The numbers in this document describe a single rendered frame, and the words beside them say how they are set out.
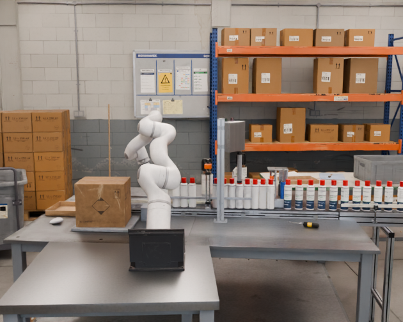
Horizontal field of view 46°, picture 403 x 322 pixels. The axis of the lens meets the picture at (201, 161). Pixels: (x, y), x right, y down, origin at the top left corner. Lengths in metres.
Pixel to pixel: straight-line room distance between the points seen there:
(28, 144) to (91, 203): 3.44
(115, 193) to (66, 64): 4.95
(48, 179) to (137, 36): 2.64
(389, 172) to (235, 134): 2.08
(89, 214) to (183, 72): 4.68
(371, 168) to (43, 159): 3.90
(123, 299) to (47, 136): 4.40
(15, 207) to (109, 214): 2.15
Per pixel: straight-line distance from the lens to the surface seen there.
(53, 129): 6.23
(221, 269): 3.98
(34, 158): 6.31
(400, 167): 4.77
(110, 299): 2.05
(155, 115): 2.87
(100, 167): 7.67
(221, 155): 3.02
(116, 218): 2.93
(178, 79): 7.34
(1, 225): 5.02
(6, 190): 4.91
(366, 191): 3.29
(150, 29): 7.53
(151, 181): 2.44
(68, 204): 3.60
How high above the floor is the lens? 1.69
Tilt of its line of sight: 9 degrees down
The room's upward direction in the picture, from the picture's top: straight up
